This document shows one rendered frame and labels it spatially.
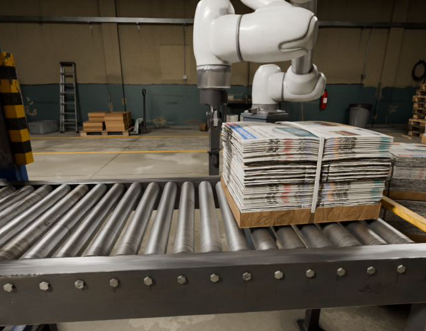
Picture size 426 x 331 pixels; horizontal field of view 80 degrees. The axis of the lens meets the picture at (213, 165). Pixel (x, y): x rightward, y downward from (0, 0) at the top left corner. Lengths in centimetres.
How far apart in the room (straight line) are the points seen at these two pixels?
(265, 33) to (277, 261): 48
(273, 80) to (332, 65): 731
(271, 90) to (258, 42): 90
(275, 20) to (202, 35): 17
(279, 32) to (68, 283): 66
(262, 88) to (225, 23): 90
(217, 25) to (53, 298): 67
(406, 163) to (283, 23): 110
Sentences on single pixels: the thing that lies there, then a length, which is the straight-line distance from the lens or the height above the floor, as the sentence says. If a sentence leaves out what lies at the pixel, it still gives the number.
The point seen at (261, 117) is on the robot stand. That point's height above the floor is 98.
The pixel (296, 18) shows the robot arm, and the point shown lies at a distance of 64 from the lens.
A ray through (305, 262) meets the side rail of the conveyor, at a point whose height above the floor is 80.
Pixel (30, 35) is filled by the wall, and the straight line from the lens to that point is 901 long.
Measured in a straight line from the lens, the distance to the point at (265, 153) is 59.
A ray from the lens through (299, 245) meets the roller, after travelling 63.
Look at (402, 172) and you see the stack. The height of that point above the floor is 74.
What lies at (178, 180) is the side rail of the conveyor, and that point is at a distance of 100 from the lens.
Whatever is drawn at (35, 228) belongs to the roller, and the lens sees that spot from 81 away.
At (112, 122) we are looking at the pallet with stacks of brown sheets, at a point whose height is 35.
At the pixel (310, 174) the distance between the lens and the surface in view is 66.
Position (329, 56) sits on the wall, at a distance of 876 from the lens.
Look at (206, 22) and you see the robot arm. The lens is 68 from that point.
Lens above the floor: 113
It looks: 16 degrees down
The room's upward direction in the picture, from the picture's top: straight up
